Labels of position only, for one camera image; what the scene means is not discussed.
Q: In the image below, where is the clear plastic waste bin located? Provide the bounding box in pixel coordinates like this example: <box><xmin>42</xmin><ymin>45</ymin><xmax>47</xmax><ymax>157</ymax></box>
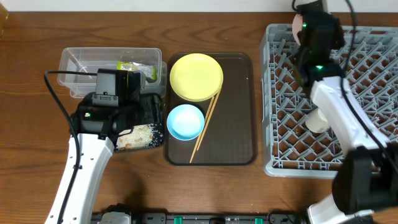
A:
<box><xmin>59</xmin><ymin>47</ymin><xmax>167</xmax><ymax>97</ymax></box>

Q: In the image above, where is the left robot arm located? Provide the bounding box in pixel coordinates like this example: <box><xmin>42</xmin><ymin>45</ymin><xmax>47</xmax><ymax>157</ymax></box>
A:
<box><xmin>46</xmin><ymin>68</ymin><xmax>164</xmax><ymax>223</ymax></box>

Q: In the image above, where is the yellow round plate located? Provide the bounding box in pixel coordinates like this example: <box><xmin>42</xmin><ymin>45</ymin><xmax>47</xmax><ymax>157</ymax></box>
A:
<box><xmin>170</xmin><ymin>54</ymin><xmax>224</xmax><ymax>101</ymax></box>

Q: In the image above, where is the white green cup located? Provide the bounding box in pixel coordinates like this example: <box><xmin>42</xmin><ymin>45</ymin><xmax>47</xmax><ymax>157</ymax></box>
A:
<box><xmin>305</xmin><ymin>108</ymin><xmax>330</xmax><ymax>133</ymax></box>

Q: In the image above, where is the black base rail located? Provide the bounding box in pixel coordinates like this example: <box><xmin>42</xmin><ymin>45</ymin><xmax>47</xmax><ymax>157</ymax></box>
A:
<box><xmin>90</xmin><ymin>203</ymin><xmax>307</xmax><ymax>224</ymax></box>

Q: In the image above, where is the green yellow snack wrapper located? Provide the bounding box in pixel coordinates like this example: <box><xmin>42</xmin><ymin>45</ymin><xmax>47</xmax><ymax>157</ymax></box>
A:
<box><xmin>117</xmin><ymin>62</ymin><xmax>157</xmax><ymax>80</ymax></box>

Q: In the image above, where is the black rectangular waste tray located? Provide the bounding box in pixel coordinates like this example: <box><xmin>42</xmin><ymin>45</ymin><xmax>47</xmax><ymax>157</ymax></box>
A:
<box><xmin>76</xmin><ymin>92</ymin><xmax>165</xmax><ymax>153</ymax></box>

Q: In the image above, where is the grey plastic dishwasher rack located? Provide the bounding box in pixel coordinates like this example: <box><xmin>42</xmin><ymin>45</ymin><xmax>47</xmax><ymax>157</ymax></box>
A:
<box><xmin>259</xmin><ymin>24</ymin><xmax>397</xmax><ymax>179</ymax></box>

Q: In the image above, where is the dark brown serving tray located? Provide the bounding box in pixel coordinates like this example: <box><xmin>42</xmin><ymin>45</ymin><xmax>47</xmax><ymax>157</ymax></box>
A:
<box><xmin>164</xmin><ymin>52</ymin><xmax>257</xmax><ymax>166</ymax></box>

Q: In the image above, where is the pink white bowl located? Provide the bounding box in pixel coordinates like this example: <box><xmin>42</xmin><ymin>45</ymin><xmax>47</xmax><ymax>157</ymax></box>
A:
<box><xmin>292</xmin><ymin>14</ymin><xmax>303</xmax><ymax>45</ymax></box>

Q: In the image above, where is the rice and nuts food waste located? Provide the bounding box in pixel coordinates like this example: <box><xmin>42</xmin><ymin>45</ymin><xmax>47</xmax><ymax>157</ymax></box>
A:
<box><xmin>116</xmin><ymin>124</ymin><xmax>164</xmax><ymax>152</ymax></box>

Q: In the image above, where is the light blue bowl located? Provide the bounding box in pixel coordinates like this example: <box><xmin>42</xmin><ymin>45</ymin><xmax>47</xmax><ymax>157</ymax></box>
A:
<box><xmin>167</xmin><ymin>104</ymin><xmax>205</xmax><ymax>141</ymax></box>

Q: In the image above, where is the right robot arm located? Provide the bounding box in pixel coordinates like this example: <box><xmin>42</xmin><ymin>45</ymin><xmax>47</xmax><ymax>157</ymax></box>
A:
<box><xmin>292</xmin><ymin>1</ymin><xmax>397</xmax><ymax>224</ymax></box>

